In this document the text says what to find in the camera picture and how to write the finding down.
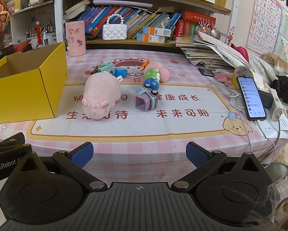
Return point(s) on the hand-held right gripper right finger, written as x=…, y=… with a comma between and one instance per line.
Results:
x=197, y=152

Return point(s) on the blue chart wall poster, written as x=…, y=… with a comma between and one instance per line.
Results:
x=287, y=36

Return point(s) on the thick cream-edged book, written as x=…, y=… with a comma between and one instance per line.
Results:
x=77, y=6
x=74, y=15

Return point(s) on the blue and green toy car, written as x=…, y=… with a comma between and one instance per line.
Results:
x=152, y=79

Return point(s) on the orange and blue carton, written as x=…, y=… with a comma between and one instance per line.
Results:
x=151, y=38
x=157, y=31

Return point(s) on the row of colourful books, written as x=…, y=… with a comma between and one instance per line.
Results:
x=134, y=16

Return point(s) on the white pen cup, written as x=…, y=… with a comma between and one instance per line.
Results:
x=50, y=37

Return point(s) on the white quilted pearl handbag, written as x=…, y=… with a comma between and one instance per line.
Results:
x=114, y=31

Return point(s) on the pink pig plush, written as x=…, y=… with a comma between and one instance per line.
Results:
x=100, y=91

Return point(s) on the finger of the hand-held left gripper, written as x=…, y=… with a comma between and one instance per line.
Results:
x=11, y=140

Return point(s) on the black bag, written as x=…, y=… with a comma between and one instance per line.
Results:
x=287, y=89

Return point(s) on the orange hair claw clip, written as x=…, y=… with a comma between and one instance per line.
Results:
x=145, y=64

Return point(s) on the red cloth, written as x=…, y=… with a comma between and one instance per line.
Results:
x=240, y=51

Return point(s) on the yellow tape roll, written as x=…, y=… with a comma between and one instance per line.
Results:
x=242, y=73

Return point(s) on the red dictionaries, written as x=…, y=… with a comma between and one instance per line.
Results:
x=197, y=22

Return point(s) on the white jar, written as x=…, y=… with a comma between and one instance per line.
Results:
x=18, y=3

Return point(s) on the white power strip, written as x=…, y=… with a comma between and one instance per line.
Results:
x=277, y=105

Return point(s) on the dried flower ornament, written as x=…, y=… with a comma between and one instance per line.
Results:
x=207, y=28

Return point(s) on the small black box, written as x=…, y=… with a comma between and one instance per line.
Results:
x=266, y=98

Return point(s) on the black smartphone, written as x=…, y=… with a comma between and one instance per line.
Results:
x=251, y=98

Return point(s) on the white shelf unit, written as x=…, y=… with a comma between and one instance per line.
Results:
x=26, y=16

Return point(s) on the dark phone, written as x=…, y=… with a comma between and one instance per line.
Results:
x=206, y=72

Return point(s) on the grey checked blanket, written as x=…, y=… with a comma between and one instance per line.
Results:
x=262, y=67

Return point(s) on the pile of papers and booklets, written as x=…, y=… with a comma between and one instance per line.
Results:
x=206, y=53

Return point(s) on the pink alphabet wall poster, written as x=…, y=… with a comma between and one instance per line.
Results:
x=264, y=16

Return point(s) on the orange and white cat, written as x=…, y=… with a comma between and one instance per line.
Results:
x=277, y=61

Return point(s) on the pink plush toy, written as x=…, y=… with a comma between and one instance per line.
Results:
x=162, y=71

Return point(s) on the white rolled paper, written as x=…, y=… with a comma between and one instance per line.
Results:
x=124, y=3

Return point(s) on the white paper sheet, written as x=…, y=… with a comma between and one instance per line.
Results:
x=286, y=127

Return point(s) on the white falling object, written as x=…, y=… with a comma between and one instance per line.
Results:
x=145, y=99

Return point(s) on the red and white pen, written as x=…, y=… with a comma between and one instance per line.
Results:
x=38, y=33

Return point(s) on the yellow cardboard box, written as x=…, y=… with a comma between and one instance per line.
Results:
x=23, y=96

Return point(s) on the pink patterned box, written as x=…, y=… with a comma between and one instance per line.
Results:
x=75, y=38

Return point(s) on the pink checked table mat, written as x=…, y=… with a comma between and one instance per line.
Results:
x=144, y=130

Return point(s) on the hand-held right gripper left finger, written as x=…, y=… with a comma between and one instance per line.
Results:
x=82, y=152

